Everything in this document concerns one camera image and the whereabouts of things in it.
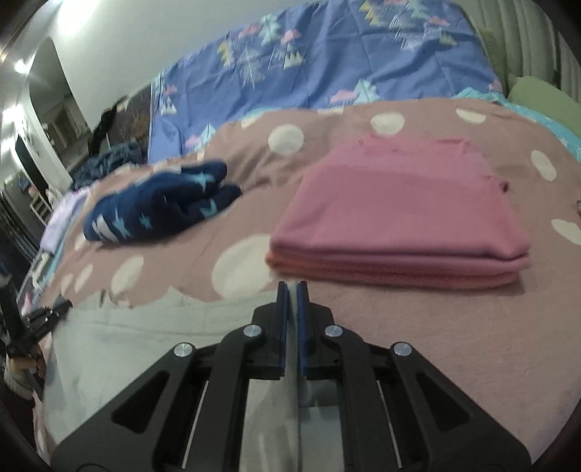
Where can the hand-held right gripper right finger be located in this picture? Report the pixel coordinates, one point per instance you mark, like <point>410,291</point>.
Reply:
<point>303,326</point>

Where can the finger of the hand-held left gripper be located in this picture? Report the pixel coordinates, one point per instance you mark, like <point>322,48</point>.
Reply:
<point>47,317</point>

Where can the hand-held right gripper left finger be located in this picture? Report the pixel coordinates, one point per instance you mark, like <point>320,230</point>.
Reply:
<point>282,317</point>

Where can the light green long-sleeve shirt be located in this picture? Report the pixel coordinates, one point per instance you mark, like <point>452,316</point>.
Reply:
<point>113,354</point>

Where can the person's left hand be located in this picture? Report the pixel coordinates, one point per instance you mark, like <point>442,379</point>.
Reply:
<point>22,374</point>

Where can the lilac folded cloth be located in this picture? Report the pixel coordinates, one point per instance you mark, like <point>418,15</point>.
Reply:
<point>59,222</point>

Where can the salmon folded garment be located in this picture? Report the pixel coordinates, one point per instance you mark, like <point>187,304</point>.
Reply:
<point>386,277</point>

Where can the white shelf rack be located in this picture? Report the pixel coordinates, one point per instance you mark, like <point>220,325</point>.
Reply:
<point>41,208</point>

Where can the pink polka-dot duvet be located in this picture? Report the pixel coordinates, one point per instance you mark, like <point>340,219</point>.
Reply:
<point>454,340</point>

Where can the navy star-print garment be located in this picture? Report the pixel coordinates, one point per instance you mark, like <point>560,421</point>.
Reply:
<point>154,204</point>

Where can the pink folded garment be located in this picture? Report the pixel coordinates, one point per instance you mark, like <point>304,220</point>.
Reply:
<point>399,204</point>

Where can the dark blue fleece blanket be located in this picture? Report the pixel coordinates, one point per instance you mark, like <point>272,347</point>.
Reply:
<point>109,161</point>

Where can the black garment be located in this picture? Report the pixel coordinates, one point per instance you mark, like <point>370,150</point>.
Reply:
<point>102,127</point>

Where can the blue tree-print sheet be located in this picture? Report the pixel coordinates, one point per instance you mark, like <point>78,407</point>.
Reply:
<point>317,59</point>

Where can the teal dotted sheet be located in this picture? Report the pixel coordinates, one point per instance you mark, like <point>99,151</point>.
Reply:
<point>563,129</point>

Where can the green pillow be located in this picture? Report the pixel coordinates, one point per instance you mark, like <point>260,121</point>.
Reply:
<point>540,95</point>

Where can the white pleated curtain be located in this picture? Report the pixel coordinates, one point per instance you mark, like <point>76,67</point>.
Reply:
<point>535,41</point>

